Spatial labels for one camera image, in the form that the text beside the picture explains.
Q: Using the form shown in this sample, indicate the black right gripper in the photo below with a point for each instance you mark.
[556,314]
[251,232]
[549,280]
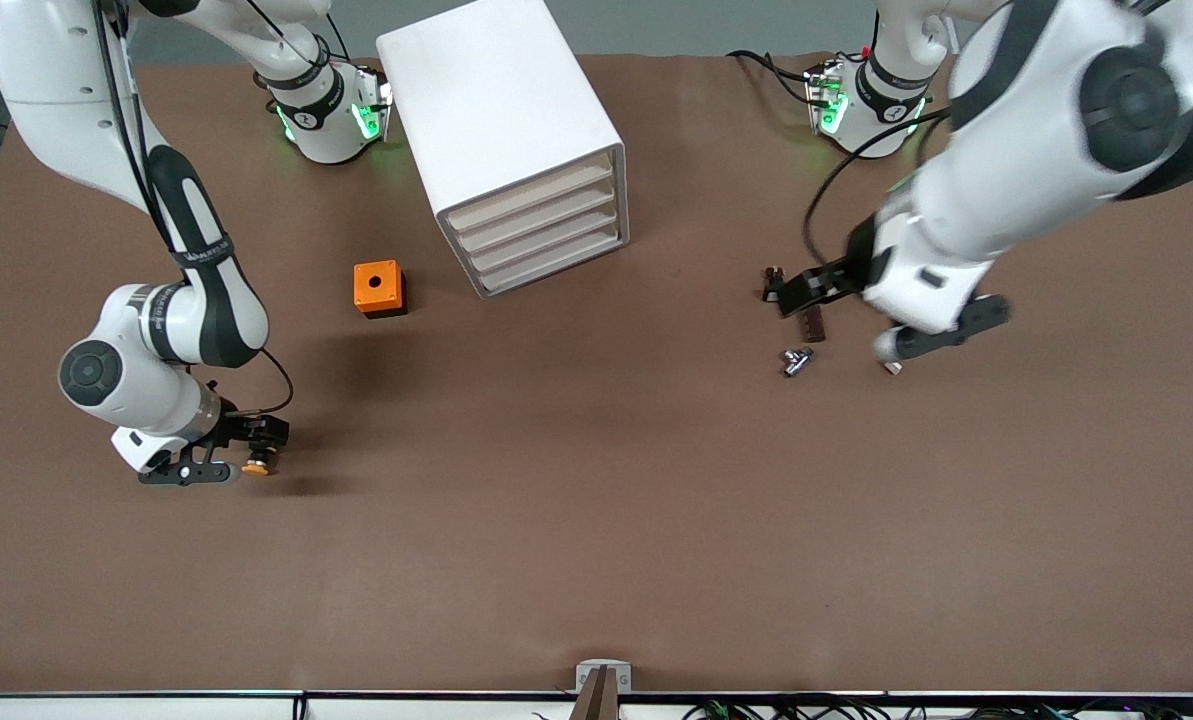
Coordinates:
[233,429]

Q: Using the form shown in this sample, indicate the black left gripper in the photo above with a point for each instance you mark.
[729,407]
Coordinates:
[834,277]

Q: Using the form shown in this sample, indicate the orange mushroom push button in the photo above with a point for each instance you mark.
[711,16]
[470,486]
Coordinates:
[256,466]

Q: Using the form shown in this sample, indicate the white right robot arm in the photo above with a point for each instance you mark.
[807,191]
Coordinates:
[136,380]

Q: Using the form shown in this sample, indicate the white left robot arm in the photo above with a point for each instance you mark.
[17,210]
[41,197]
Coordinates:
[1016,190]

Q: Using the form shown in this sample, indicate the dark brown cylinder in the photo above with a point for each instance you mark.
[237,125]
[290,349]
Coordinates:
[812,328]

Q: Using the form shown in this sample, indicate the chrome tee pipe fitting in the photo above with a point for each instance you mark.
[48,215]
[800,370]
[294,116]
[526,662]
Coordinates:
[796,360]

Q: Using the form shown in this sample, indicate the orange box with hole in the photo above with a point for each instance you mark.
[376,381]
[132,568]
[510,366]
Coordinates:
[376,285]

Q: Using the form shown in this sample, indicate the brown table mat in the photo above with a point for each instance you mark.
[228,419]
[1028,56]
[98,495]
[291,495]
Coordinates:
[556,520]

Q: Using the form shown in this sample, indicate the black table edge rail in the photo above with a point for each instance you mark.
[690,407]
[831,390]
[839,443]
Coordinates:
[256,694]

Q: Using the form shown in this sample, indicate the aluminium frame bracket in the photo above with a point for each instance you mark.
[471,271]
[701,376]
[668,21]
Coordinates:
[604,672]

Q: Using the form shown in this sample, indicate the brown camera pole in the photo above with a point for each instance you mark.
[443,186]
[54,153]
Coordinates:
[598,705]

